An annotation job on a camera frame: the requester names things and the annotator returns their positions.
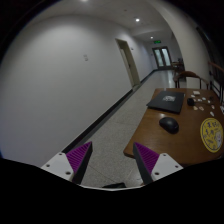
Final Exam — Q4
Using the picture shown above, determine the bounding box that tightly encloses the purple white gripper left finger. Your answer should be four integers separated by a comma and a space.
42, 142, 93, 185

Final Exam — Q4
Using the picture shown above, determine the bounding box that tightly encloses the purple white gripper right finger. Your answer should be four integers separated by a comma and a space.
133, 142, 182, 185

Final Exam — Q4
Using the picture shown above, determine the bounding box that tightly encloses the black computer mouse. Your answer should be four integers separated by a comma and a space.
159, 117, 179, 134

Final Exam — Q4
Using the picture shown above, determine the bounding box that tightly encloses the black mouse pad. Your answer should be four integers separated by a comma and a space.
147, 91, 185, 114

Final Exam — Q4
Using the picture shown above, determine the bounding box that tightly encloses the wooden table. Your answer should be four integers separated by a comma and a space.
123, 88, 224, 166

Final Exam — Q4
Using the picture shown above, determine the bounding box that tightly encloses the yellow round sticker coaster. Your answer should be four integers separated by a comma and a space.
200, 118, 224, 153

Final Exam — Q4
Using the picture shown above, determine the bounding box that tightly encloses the small black round object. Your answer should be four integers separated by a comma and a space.
187, 98, 195, 106

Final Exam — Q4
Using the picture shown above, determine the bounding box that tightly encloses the wooden chair with armrests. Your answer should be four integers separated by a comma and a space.
173, 71, 209, 89

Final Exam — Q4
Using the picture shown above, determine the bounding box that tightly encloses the glass double door far end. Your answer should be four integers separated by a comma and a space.
153, 47, 172, 70

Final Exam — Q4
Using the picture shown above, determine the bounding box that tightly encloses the green exit sign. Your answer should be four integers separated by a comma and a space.
154, 40, 161, 44

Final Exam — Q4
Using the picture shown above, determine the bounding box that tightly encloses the beige door in wall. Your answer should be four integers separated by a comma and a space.
116, 39, 140, 87

